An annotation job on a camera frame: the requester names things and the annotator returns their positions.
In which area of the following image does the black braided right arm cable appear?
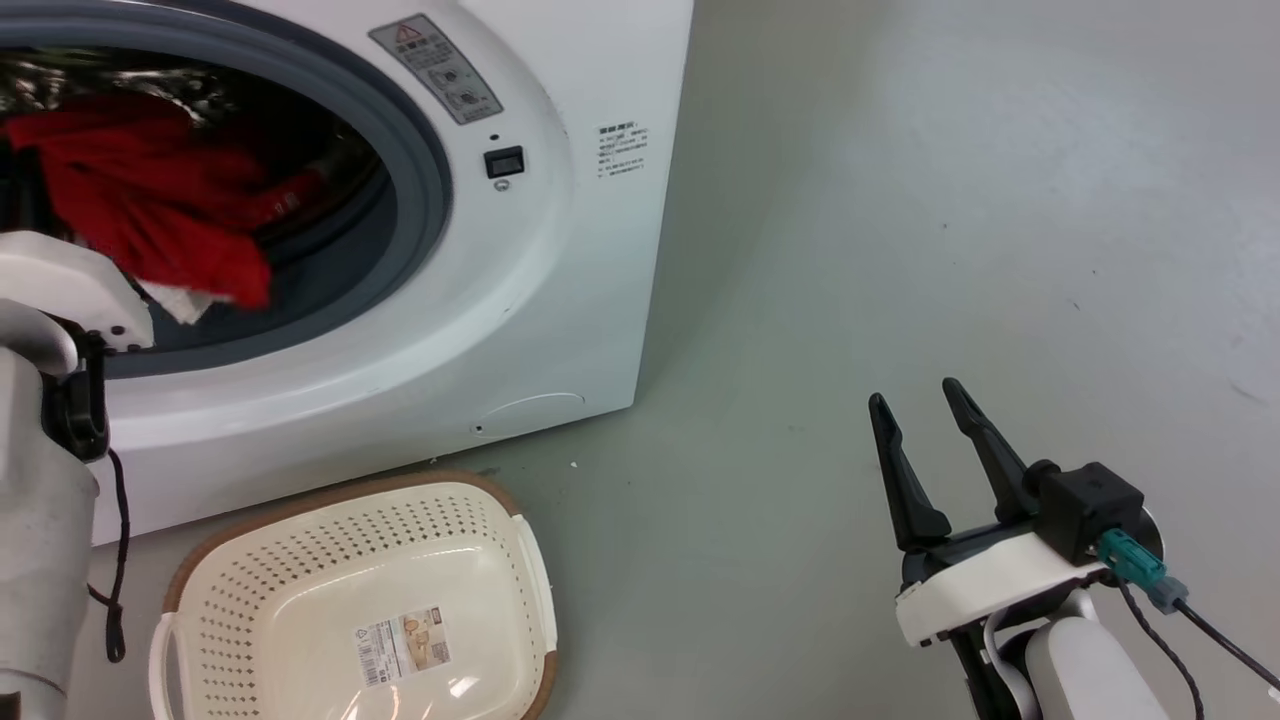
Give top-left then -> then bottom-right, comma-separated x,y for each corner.
1117,582 -> 1205,720

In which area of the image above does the small printed text label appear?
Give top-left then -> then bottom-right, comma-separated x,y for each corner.
596,121 -> 651,180

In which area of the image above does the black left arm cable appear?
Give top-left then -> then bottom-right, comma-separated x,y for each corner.
87,448 -> 132,664

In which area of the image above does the cream perforated laundry basket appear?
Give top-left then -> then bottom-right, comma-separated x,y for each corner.
149,471 -> 559,720

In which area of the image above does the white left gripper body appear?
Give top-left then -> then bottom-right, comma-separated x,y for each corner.
0,231 -> 157,352

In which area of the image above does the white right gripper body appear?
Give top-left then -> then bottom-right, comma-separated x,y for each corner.
894,519 -> 1113,648

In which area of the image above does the white front-load washing machine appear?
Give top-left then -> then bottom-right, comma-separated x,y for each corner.
0,0 -> 695,546

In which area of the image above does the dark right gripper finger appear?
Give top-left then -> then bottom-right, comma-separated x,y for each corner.
941,377 -> 1041,524
867,392 -> 954,553

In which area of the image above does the white cloth piece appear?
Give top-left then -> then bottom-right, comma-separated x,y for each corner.
138,278 -> 235,326

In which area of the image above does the round drain filter cover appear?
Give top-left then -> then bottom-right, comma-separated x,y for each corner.
472,392 -> 586,438

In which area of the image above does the red garment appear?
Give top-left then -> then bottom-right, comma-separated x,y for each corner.
0,92 -> 327,310

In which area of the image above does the teal cable connector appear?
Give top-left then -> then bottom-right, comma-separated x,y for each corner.
1096,529 -> 1191,615

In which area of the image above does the grey rubber door gasket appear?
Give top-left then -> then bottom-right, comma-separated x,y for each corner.
0,0 -> 454,380

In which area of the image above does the black right camera cable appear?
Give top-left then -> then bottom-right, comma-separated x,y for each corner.
1172,597 -> 1280,693

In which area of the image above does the basket product label sticker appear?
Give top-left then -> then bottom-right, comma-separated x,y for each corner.
353,606 -> 453,689

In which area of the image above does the grey warning sticker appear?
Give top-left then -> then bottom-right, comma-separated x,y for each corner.
368,13 -> 504,126

